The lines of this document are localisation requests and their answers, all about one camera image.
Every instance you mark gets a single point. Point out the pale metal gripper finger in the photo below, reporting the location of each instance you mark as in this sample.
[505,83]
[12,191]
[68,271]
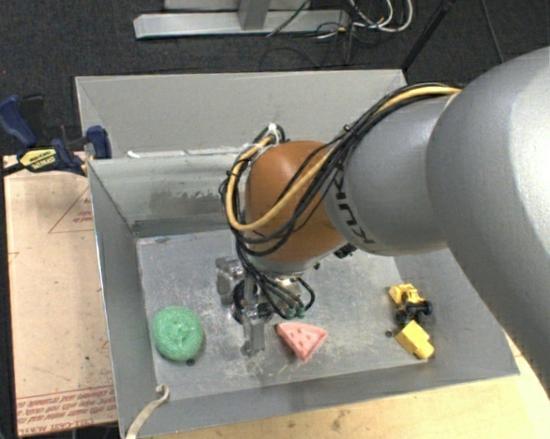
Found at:
[259,337]
[247,342]

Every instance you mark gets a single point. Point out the grey metal bin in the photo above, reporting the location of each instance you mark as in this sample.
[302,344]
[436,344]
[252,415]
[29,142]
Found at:
[204,275]

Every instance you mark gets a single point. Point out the pink wedge sponge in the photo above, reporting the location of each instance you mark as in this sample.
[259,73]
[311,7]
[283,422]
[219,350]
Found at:
[302,339]

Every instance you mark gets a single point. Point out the green round sponge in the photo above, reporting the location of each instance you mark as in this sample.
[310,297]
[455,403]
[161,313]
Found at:
[177,333]

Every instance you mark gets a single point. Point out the yellow toy truck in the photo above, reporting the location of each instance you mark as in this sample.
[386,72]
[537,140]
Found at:
[408,302]

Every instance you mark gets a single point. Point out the yellow block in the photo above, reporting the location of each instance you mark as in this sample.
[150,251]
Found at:
[415,339]

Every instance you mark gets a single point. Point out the brown cardboard board red print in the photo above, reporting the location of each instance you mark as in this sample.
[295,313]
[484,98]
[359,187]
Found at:
[55,295]

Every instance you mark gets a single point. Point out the black cylinder on white bracket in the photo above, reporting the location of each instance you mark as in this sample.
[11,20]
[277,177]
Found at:
[346,251]

